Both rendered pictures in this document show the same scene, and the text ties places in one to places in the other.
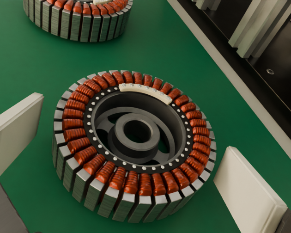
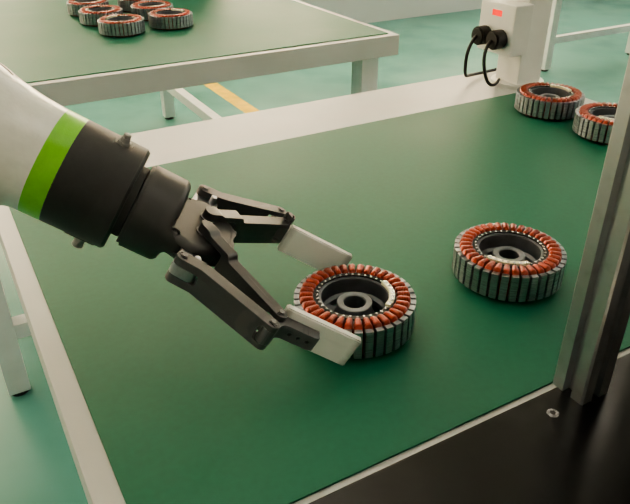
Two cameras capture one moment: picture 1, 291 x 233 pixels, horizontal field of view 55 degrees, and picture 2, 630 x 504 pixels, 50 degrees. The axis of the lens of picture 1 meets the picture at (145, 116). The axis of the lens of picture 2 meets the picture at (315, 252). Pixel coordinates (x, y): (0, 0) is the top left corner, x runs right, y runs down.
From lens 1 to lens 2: 58 cm
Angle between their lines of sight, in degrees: 75
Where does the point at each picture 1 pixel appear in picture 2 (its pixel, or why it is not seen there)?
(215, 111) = (444, 378)
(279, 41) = not seen: outside the picture
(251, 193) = (304, 319)
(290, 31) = not seen: outside the picture
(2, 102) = not seen: hidden behind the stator
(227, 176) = (333, 341)
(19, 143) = (312, 258)
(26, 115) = (323, 247)
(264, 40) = (576, 373)
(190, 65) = (510, 358)
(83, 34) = (460, 274)
